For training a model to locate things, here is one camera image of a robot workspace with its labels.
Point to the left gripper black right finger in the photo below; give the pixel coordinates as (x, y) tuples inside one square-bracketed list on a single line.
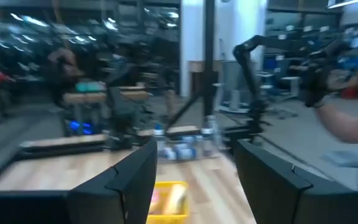
[(291, 199)]

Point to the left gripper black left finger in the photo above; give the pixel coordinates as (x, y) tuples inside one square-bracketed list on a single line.
[(104, 202)]

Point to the person's forearm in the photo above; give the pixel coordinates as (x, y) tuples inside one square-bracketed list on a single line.
[(343, 127)]

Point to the yellow slotted plastic basket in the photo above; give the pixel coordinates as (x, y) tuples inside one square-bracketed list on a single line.
[(166, 219)]

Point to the cream round item dark rim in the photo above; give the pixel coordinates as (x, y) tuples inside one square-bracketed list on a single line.
[(176, 199)]

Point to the blue lit computer case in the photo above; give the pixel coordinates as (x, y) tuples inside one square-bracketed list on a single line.
[(79, 126)]

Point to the wooden workbench with green mat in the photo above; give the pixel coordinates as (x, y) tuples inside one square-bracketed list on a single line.
[(82, 97)]

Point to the person's hand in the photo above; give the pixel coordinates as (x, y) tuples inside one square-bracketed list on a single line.
[(315, 87)]

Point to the green mat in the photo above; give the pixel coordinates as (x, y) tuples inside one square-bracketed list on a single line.
[(89, 87)]

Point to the person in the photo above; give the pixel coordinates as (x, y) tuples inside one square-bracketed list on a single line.
[(64, 65)]

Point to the black frame post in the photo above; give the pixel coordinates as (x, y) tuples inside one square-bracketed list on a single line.
[(209, 62)]

